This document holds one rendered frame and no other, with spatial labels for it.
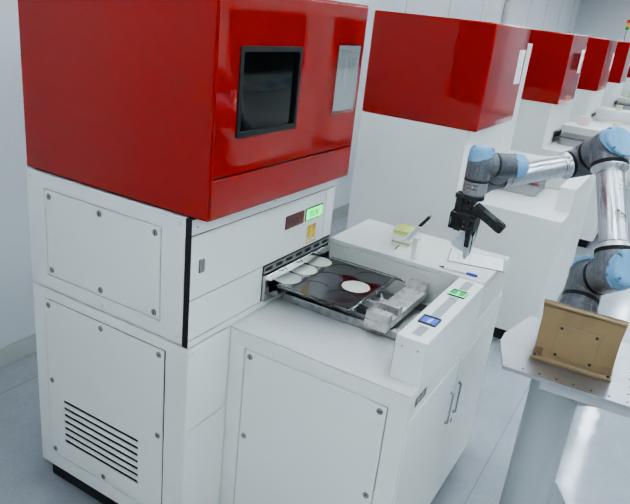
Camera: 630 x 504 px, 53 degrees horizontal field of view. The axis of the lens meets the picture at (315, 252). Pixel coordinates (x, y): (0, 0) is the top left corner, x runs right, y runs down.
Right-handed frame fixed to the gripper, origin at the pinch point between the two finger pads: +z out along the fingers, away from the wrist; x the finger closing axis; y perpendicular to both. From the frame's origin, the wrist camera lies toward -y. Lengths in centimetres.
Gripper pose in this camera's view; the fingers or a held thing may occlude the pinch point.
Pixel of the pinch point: (467, 255)
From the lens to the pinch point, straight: 210.6
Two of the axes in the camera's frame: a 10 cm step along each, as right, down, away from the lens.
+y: -8.5, -2.7, 4.4
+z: -1.1, 9.3, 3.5
